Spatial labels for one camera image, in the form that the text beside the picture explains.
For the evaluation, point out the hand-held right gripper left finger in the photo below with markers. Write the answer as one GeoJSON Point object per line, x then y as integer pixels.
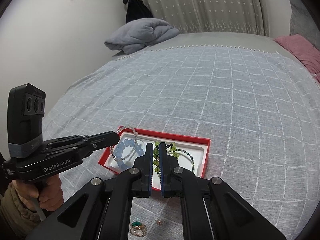
{"type": "Point", "coordinates": [150, 171]}

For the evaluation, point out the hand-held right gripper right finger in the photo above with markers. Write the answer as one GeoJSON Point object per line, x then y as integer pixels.
{"type": "Point", "coordinates": [161, 171]}

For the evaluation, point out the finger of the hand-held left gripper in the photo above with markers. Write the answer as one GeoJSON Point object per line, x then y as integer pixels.
{"type": "Point", "coordinates": [105, 140]}

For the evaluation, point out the red jewelry box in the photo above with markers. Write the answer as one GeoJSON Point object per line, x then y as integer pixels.
{"type": "Point", "coordinates": [175, 135]}

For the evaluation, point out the small gold earring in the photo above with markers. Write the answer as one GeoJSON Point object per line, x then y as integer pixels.
{"type": "Point", "coordinates": [158, 222]}

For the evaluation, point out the person's left forearm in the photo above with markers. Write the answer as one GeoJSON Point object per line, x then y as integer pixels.
{"type": "Point", "coordinates": [15, 212]}

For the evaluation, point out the person's left hand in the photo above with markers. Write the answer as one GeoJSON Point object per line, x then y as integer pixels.
{"type": "Point", "coordinates": [51, 192]}

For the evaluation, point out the grey checked bedspread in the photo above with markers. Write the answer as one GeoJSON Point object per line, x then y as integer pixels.
{"type": "Point", "coordinates": [225, 100]}

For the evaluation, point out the folded grey blanket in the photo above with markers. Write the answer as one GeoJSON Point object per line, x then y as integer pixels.
{"type": "Point", "coordinates": [142, 33]}

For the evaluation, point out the black garment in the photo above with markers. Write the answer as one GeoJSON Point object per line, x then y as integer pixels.
{"type": "Point", "coordinates": [136, 10]}

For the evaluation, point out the grey bed sheet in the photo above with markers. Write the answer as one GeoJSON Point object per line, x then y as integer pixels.
{"type": "Point", "coordinates": [212, 38]}

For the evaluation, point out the grey star-print curtain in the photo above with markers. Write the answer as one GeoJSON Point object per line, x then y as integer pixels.
{"type": "Point", "coordinates": [200, 5]}

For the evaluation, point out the pink pillow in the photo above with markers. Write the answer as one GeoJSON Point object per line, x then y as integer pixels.
{"type": "Point", "coordinates": [302, 50]}

